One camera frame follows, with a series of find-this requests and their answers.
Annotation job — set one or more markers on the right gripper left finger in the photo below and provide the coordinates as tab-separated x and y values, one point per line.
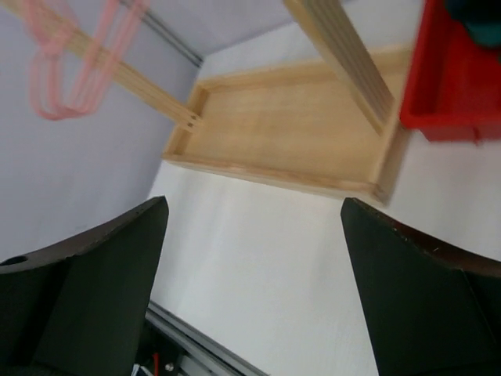
77	307

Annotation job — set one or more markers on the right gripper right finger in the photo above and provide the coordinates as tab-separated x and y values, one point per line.
430	307

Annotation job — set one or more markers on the pink hanger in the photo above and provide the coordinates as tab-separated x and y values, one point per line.
101	58
49	46

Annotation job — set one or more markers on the teal green shorts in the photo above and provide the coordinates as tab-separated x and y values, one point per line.
480	18

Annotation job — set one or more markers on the wooden clothes rack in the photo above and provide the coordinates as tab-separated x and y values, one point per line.
328	126

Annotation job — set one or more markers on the red plastic tray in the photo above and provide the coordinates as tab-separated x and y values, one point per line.
452	91

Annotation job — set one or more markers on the aluminium rail frame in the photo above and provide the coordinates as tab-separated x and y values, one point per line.
170	346

